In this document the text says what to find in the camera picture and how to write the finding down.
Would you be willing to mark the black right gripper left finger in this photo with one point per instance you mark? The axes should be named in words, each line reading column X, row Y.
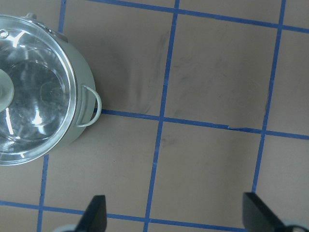
column 94, row 218

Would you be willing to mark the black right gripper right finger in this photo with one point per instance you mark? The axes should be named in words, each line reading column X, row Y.
column 257, row 216

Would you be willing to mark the glass pot lid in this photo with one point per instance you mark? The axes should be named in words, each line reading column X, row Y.
column 37, row 91

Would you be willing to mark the light green metal pot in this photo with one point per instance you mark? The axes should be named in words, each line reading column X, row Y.
column 88, row 104

